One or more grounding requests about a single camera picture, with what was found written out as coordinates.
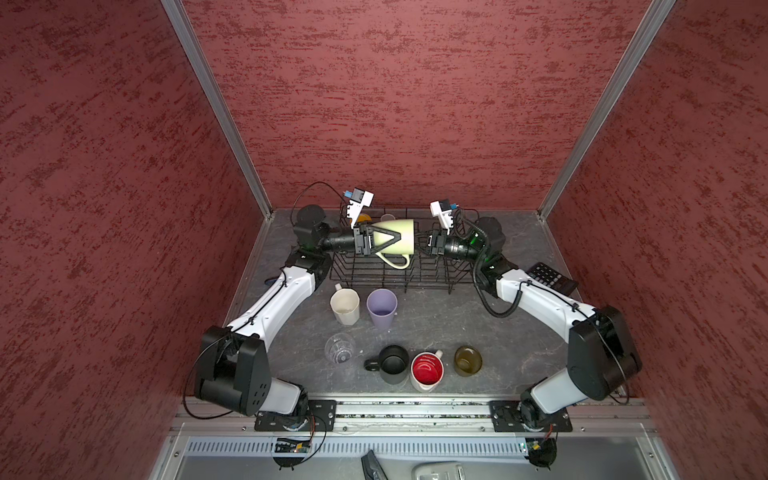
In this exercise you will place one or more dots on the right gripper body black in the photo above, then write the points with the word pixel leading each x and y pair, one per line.
pixel 439 248

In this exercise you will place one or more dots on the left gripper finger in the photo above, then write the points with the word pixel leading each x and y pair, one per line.
pixel 387 230
pixel 387 246

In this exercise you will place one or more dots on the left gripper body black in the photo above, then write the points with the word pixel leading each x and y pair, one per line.
pixel 360 240

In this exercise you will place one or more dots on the pale green mug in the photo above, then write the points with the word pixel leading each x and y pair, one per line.
pixel 401 261

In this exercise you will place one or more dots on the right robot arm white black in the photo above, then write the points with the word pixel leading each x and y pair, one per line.
pixel 601 355

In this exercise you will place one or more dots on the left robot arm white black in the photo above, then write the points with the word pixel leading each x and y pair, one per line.
pixel 232 369

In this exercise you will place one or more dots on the lilac plastic cup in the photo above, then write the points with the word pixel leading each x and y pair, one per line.
pixel 382 306

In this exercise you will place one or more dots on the cream white mug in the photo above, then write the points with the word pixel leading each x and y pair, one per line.
pixel 345 305

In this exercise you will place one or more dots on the black calculator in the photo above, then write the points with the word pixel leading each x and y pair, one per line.
pixel 551 278

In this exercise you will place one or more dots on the clear glass cup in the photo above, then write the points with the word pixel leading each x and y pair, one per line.
pixel 340 348

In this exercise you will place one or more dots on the black mug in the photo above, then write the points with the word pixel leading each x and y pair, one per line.
pixel 392 364

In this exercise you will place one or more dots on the olive green glass cup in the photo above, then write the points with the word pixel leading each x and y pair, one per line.
pixel 467 361

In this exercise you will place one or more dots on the red inside white mug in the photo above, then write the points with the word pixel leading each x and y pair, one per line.
pixel 427 371

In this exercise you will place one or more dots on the grey device at bottom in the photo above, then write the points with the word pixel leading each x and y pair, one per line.
pixel 439 471

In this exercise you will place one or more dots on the black object at bottom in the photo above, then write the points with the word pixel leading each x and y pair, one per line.
pixel 372 469

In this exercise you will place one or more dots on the black wire dish rack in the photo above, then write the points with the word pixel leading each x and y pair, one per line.
pixel 424 272

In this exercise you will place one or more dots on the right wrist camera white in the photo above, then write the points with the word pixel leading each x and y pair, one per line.
pixel 443 211

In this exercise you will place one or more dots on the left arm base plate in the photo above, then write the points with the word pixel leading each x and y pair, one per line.
pixel 320 416

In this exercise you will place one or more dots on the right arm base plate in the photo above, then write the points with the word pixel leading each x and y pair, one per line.
pixel 507 415

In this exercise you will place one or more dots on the aluminium rail frame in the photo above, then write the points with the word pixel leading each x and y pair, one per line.
pixel 422 428

